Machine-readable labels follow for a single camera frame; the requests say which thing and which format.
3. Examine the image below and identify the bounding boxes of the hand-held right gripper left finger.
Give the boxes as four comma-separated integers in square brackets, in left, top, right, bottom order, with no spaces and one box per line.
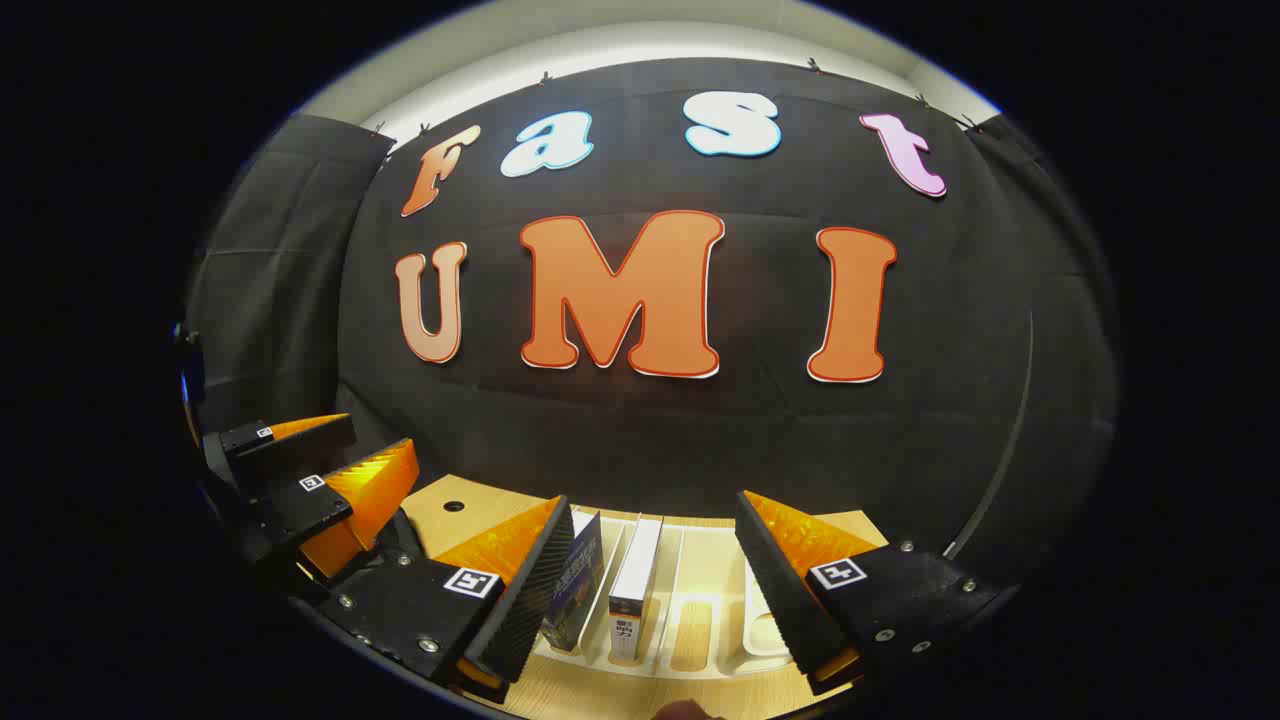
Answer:
[318,495,577,703]

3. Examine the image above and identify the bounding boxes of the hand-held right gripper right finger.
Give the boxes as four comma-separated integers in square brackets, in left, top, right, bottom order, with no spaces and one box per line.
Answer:
[734,489,1007,697]

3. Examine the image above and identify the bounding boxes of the blue cover book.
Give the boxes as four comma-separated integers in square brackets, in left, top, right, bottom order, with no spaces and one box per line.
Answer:
[540,508,606,653]

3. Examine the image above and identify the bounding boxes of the cream plastic bookshelf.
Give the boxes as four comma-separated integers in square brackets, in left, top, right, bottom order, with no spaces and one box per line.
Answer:
[535,510,801,681]

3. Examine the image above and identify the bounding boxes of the white spine portrait book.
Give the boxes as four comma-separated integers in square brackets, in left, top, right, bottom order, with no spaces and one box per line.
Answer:
[607,515,664,666]

